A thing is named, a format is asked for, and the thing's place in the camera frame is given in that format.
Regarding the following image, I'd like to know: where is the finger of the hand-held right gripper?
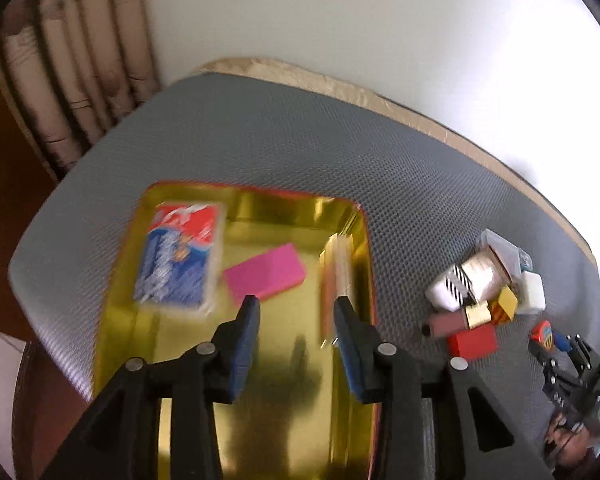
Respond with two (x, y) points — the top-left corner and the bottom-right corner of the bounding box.
(528, 340), (583, 408)
(566, 332), (600, 378)

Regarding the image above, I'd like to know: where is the clear plastic box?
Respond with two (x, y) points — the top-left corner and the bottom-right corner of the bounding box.
(480, 228), (526, 281)

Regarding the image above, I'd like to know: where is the beige striped curtain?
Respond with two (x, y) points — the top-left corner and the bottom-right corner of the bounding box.
(0, 0), (161, 181)

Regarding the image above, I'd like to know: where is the white square block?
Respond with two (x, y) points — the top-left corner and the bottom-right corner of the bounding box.
(514, 271), (547, 315)

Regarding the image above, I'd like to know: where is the red block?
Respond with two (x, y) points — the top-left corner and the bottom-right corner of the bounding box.
(447, 324), (498, 361)

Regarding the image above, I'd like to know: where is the mauve pink stick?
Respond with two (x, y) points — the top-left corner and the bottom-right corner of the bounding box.
(421, 311), (468, 339)

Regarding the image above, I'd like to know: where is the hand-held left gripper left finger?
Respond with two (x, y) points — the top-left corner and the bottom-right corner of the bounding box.
(40, 295), (261, 480)

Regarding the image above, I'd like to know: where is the red blue small item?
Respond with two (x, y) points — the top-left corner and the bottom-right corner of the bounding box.
(531, 321), (571, 353)

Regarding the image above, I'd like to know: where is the gold metal tray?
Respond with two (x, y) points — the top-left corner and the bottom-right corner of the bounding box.
(92, 181), (381, 480)

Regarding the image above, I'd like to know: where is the white striped box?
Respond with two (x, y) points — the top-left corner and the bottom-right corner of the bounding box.
(425, 262), (476, 311)

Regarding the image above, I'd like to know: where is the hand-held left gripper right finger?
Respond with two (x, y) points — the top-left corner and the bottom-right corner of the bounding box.
(333, 296), (556, 480)

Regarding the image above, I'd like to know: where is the blue red card pack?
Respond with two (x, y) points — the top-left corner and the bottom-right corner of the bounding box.
(132, 201), (227, 318)

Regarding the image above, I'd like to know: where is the pink block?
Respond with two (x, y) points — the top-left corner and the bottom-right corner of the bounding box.
(223, 242), (308, 308)

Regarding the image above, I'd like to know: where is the person's right hand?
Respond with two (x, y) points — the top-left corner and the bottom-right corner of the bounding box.
(545, 410), (593, 466)

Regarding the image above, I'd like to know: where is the grey mesh mat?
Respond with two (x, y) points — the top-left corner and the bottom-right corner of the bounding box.
(7, 71), (600, 480)

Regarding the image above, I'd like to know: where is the yellow cube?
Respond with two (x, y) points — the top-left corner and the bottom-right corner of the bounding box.
(497, 287), (520, 321)

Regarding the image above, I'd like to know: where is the tan sided labelled box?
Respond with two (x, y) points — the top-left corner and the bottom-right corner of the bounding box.
(460, 247), (513, 301)

